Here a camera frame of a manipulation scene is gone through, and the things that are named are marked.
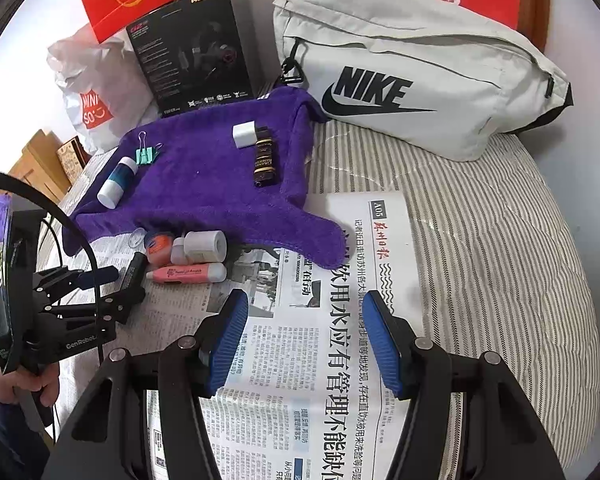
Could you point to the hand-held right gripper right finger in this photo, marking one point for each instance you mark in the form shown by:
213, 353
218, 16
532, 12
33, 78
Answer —
385, 345

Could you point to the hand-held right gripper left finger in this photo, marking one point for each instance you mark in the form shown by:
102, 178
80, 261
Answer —
227, 345

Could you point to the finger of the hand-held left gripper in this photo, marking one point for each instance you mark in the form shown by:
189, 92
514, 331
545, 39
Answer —
102, 275
122, 305

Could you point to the black rectangular tube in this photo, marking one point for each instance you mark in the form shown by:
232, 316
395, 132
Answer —
134, 270

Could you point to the clear plastic cap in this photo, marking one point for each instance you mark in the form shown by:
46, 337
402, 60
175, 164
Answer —
136, 240

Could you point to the small orange-label jelly jar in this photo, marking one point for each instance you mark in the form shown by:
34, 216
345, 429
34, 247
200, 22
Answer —
159, 247

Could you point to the pink highlighter pen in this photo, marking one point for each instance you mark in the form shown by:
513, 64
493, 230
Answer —
185, 274

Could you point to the blue and white bottle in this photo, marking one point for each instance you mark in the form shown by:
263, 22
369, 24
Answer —
117, 182

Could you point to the large white tape roll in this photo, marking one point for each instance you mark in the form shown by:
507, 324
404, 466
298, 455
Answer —
205, 246

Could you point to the green binder clip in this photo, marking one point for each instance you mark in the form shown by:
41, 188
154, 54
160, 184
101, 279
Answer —
147, 156

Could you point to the dark brown small bottle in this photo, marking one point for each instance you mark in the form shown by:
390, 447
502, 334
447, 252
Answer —
265, 160

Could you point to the white charger adapter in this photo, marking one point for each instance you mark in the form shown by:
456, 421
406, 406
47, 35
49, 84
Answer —
244, 136

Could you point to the person's left forearm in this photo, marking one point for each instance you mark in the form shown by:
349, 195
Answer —
5, 440

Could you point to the person's left hand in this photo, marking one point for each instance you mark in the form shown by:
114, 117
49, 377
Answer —
47, 385

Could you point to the newspaper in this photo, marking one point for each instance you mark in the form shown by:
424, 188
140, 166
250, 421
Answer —
330, 320

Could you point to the patterned box with red edge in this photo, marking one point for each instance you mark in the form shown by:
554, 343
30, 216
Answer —
70, 157

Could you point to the wooden nightstand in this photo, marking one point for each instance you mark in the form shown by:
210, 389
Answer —
35, 170

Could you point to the purple towel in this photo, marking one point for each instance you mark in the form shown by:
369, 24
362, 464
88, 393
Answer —
205, 185

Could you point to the white plastic shopping bag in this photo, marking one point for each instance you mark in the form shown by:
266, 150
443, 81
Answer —
80, 70

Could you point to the black headset box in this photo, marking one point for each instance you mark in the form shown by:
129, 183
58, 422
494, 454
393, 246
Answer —
180, 60

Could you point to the grey waist bag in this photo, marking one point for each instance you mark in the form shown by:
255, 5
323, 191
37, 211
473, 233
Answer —
430, 50

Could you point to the wooden headboard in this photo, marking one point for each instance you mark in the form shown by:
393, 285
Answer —
537, 10

